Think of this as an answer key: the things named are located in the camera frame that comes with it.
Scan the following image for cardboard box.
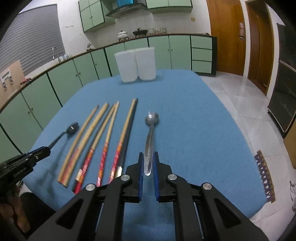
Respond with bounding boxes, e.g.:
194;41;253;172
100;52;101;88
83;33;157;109
0;60;25;107

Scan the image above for brown patterned floor mat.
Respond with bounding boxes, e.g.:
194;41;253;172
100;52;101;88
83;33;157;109
254;150;276;203

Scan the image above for red-handled chopstick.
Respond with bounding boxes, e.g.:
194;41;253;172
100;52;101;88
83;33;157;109
97;101;119;187
108;98;136;183
72;103;116;194

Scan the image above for person's left hand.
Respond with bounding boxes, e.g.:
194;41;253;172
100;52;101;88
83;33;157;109
1;185;30;232

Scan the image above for kitchen faucet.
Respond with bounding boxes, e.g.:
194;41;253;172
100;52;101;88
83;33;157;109
52;47;61;63

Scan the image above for green upper kitchen cabinets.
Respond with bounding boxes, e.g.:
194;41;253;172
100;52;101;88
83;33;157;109
78;0;193;33

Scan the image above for silver metal spoon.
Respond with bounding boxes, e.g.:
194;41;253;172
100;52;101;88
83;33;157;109
144;111;159;176

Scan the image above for white container right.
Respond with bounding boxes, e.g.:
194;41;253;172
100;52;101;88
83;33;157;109
134;47;157;81

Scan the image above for grey window blind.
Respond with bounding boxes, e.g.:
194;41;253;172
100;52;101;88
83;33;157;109
1;4;66;75

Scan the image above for white cooking pot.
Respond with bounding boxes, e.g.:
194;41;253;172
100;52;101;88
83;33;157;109
117;31;128;41

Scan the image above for green lower kitchen cabinets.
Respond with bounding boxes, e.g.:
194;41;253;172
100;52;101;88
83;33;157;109
1;34;217;161

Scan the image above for black oven appliance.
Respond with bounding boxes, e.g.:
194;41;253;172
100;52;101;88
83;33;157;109
267;24;295;137

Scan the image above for wooden door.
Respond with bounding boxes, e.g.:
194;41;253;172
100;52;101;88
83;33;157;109
207;0;245;75

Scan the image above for black wok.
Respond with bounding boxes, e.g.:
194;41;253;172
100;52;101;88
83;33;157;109
132;28;148;38

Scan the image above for green kitchen cabinets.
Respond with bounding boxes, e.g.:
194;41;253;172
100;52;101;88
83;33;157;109
78;0;193;33
1;34;217;161

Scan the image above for bamboo chopstick red-pattern end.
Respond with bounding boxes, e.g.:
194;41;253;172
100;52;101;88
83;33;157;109
57;103;109;187

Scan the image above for white container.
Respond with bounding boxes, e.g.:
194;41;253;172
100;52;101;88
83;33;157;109
114;50;138;83
134;47;157;81

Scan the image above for black spoon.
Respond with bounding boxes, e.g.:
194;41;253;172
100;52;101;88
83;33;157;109
48;122;79;149

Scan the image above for white container left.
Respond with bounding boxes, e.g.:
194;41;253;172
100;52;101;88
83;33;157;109
114;50;138;83

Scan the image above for range hood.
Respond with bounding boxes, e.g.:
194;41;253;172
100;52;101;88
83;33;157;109
106;0;147;18

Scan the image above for black chopstick silver band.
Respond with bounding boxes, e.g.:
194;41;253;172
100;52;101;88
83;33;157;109
114;98;138;178

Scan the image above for blue table cloth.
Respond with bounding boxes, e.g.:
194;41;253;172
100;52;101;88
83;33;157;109
23;70;266;240

